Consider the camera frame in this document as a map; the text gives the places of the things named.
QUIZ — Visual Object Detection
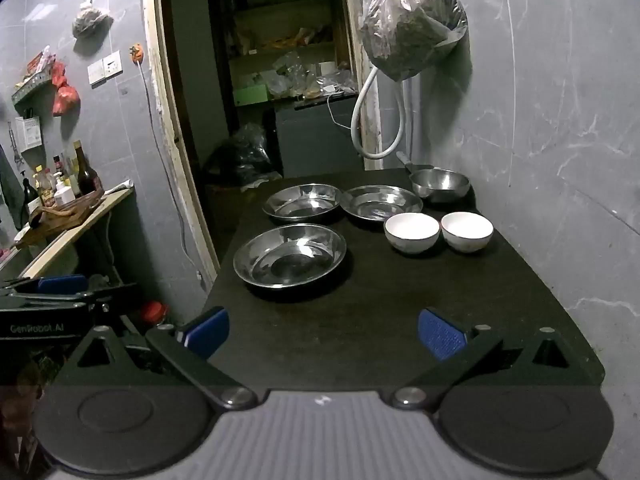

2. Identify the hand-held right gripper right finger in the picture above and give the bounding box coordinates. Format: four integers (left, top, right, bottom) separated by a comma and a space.
391, 307, 588, 408

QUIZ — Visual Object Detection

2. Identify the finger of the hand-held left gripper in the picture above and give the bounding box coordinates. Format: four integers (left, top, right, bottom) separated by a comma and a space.
0, 284, 138, 312
0, 274, 90, 297

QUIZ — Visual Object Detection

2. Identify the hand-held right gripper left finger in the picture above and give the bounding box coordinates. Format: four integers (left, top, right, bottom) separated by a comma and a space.
59, 306, 258, 408

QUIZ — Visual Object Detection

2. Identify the white plate with red rim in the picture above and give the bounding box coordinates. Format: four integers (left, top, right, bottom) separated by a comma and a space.
384, 212, 441, 254

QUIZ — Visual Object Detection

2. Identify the white ceramic bowl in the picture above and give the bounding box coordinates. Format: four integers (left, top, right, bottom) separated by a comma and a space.
440, 211, 495, 254

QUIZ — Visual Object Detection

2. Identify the deep stainless steel bowl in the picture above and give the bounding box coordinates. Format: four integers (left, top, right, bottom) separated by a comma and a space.
410, 168, 472, 204

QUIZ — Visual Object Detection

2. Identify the wooden counter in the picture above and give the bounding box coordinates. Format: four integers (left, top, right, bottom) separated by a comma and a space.
0, 185, 136, 281

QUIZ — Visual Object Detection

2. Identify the red-capped dark jar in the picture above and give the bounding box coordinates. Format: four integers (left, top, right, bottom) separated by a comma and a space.
140, 301, 170, 326

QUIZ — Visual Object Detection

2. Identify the wooden tray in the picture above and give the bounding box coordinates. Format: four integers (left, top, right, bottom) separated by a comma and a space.
27, 187, 106, 241

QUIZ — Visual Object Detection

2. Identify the white squeeze bottle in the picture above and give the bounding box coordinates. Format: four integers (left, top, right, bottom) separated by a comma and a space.
54, 177, 76, 206

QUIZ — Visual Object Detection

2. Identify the dark labelled bottle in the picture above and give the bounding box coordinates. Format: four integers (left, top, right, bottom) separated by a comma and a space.
20, 170, 43, 217

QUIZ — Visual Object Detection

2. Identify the yellow oil bottle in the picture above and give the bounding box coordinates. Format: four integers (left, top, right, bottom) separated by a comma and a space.
32, 165, 57, 207

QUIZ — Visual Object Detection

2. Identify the black plastic bag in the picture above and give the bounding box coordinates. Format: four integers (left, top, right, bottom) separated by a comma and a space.
202, 122, 283, 193

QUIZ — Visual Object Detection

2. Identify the dark cabinet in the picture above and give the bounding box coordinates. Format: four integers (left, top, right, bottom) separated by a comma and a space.
274, 95, 363, 178

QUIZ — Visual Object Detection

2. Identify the green box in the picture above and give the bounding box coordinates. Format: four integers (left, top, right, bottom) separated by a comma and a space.
235, 84, 271, 108

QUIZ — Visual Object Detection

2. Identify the small hanging plastic bag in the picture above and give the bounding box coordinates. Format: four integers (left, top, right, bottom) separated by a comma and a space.
72, 0, 115, 40

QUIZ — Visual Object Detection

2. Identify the cluttered storage shelf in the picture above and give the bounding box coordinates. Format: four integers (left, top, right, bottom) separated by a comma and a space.
205, 0, 358, 111

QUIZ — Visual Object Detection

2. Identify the clear bag of dried goods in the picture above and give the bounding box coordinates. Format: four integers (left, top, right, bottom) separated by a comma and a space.
359, 0, 469, 82

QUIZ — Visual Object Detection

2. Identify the white wall calendar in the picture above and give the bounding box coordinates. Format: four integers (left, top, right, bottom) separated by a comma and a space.
14, 116, 41, 151

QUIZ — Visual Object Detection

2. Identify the grey wall cable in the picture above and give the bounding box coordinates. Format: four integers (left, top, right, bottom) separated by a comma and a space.
140, 62, 206, 286

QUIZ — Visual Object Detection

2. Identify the white flexible hose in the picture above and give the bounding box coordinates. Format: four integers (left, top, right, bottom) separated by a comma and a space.
351, 66, 407, 160

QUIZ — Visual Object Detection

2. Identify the worn door frame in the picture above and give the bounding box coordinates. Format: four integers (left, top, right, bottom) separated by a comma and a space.
140, 0, 386, 286

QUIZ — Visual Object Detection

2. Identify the wall-mounted spice rack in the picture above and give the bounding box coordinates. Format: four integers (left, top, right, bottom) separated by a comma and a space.
11, 47, 57, 111

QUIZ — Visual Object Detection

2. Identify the white wall socket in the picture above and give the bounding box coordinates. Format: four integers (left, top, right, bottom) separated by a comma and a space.
102, 50, 124, 79

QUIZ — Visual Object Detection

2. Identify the thin white cable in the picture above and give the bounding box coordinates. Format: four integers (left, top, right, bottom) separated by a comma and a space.
327, 92, 358, 133

